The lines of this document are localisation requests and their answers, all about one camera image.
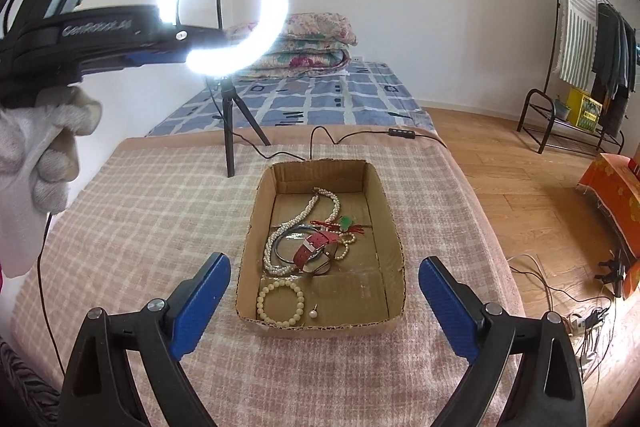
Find green pendant with red cord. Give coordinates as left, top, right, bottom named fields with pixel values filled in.
left=310, top=216, right=367, bottom=238

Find dark hanging clothes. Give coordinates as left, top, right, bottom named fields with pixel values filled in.
left=592, top=2, right=639, bottom=136

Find cream bead bracelet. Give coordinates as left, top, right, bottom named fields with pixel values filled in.
left=256, top=279, right=306, bottom=326

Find long pearl necklace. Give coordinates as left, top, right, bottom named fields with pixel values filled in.
left=263, top=188, right=342, bottom=279

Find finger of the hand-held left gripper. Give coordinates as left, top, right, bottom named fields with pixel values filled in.
left=55, top=4, right=231, bottom=72

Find tangle of floor cables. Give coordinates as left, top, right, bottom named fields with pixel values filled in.
left=510, top=252, right=632, bottom=389

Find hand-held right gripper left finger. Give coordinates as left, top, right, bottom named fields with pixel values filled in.
left=60, top=252, right=232, bottom=427

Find black tripod stand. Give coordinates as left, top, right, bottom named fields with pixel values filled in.
left=202, top=0, right=272, bottom=178

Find black metal clothes rack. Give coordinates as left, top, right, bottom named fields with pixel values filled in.
left=517, top=0, right=640, bottom=156

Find cardboard box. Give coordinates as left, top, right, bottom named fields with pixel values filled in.
left=235, top=159, right=406, bottom=337

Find dark striped cloth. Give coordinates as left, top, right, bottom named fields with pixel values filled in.
left=0, top=339, right=62, bottom=427

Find short pearl strand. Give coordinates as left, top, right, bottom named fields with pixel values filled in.
left=327, top=231, right=359, bottom=263

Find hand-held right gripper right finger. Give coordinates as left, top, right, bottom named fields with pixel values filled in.
left=418, top=257, right=588, bottom=427

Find striped towel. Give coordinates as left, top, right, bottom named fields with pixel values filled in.
left=557, top=0, right=602, bottom=94

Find floral folded quilt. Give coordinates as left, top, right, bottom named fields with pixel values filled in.
left=280, top=12, right=359, bottom=48
left=227, top=23, right=352, bottom=80

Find black floor stand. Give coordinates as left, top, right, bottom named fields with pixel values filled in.
left=595, top=252, right=632, bottom=299

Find blue patterned bed sheet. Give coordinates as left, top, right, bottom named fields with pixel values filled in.
left=145, top=59, right=437, bottom=138

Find red strap watch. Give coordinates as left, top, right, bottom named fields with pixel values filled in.
left=292, top=229, right=339, bottom=276

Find thin black cable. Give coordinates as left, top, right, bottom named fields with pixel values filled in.
left=36, top=211, right=67, bottom=375

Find yellow box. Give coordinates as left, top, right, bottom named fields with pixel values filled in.
left=566, top=87, right=604, bottom=130

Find person's left hand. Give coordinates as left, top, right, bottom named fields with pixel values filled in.
left=0, top=86, right=103, bottom=279

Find black ring light cable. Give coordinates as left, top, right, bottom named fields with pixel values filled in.
left=232, top=124, right=447, bottom=164

